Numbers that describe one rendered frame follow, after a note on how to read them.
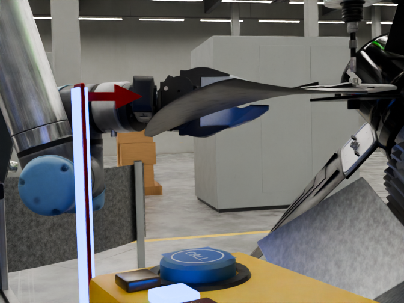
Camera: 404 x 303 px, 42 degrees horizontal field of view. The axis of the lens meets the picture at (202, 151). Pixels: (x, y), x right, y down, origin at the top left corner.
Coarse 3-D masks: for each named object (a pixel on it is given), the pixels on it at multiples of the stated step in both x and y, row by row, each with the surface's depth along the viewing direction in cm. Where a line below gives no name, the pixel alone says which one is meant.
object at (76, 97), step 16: (80, 96) 49; (80, 112) 49; (80, 128) 49; (80, 144) 49; (80, 160) 49; (80, 176) 49; (80, 192) 49; (80, 208) 50; (80, 224) 50; (80, 240) 50; (80, 256) 51; (80, 272) 51; (80, 288) 51
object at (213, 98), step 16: (224, 80) 47; (240, 80) 47; (192, 96) 51; (208, 96) 52; (224, 96) 53; (240, 96) 54; (256, 96) 56; (272, 96) 59; (160, 112) 56; (176, 112) 58; (192, 112) 61; (208, 112) 65; (160, 128) 65
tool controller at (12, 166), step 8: (0, 112) 100; (0, 120) 100; (0, 128) 100; (0, 136) 100; (8, 136) 101; (0, 144) 101; (8, 144) 101; (0, 152) 101; (8, 152) 101; (0, 160) 101; (8, 160) 101; (0, 168) 101; (8, 168) 105; (16, 168) 105; (0, 176) 101
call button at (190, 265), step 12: (168, 252) 29; (180, 252) 29; (192, 252) 29; (204, 252) 29; (216, 252) 28; (228, 252) 29; (168, 264) 27; (180, 264) 26; (192, 264) 26; (204, 264) 26; (216, 264) 26; (228, 264) 27; (168, 276) 27; (180, 276) 26; (192, 276) 26; (204, 276) 26; (216, 276) 26; (228, 276) 27
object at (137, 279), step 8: (128, 272) 27; (136, 272) 27; (144, 272) 27; (152, 272) 27; (120, 280) 26; (128, 280) 25; (136, 280) 25; (144, 280) 26; (152, 280) 26; (160, 280) 26; (128, 288) 25; (136, 288) 25; (144, 288) 26; (152, 288) 26
